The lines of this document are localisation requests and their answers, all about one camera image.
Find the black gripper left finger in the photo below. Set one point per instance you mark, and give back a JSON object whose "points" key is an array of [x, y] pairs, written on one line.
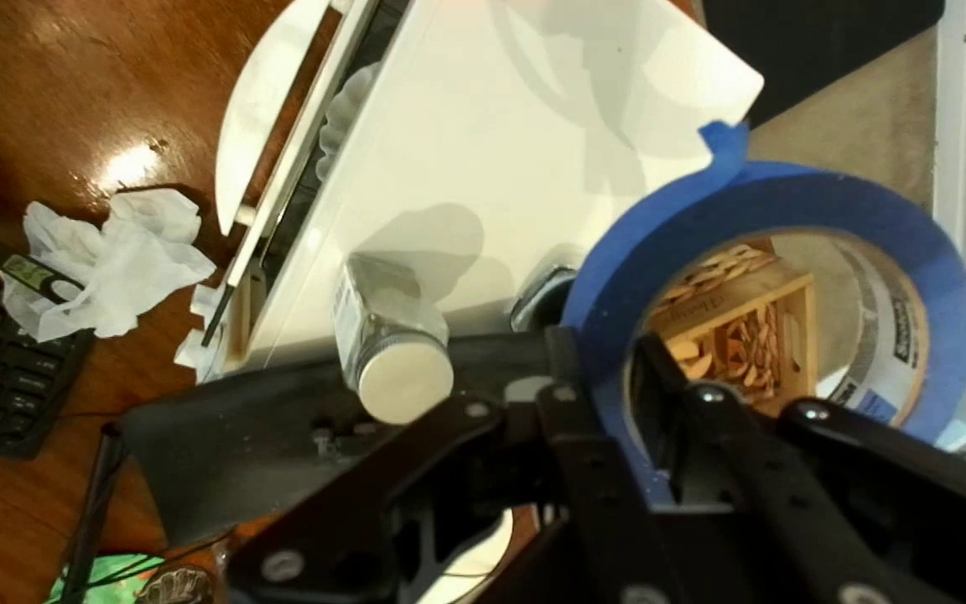
{"points": [[522, 428]]}

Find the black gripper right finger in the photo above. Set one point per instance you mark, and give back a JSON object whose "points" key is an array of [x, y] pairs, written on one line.
{"points": [[846, 503]]}

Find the blue masking tape roll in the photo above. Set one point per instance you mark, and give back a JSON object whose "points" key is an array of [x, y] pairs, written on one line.
{"points": [[889, 289]]}

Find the black tray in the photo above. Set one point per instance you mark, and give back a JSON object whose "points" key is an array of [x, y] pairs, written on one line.
{"points": [[262, 441]]}

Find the wooden crate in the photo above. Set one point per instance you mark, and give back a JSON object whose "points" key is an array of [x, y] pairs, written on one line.
{"points": [[741, 318]]}

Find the white toaster oven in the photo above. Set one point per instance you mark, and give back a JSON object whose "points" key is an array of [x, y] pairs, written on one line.
{"points": [[475, 143]]}

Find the crumpled white tissue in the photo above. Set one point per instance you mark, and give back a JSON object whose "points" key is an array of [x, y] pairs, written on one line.
{"points": [[115, 269]]}

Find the black computer keyboard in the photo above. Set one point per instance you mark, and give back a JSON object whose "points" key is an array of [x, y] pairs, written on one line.
{"points": [[36, 383]]}

